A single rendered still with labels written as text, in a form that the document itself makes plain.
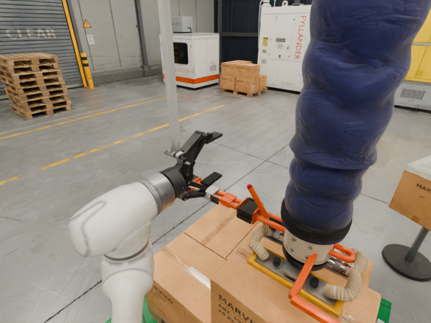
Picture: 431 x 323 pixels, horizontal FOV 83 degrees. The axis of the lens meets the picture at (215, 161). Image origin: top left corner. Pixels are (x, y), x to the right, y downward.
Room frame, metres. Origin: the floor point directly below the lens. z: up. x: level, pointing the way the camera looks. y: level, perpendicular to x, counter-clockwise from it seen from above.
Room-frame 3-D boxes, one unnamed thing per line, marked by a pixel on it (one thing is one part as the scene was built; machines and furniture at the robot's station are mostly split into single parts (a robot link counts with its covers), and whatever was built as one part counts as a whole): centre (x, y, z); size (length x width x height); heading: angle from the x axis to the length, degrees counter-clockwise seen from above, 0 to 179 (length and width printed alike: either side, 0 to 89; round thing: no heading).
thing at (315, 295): (0.58, -0.29, 1.13); 0.34 x 0.10 x 0.05; 52
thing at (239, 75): (8.21, -0.93, 0.45); 1.21 x 1.03 x 0.91; 50
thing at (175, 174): (0.52, 0.09, 1.58); 0.09 x 0.07 x 0.08; 142
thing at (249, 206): (0.81, -0.15, 1.24); 0.10 x 0.08 x 0.06; 142
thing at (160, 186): (0.46, 0.14, 1.58); 0.09 x 0.06 x 0.09; 52
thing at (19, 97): (6.28, 4.55, 0.65); 1.29 x 1.10 x 1.31; 50
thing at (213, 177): (0.62, 0.01, 1.51); 0.07 x 0.03 x 0.01; 142
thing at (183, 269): (1.08, -0.28, 0.34); 1.20 x 1.00 x 0.40; 52
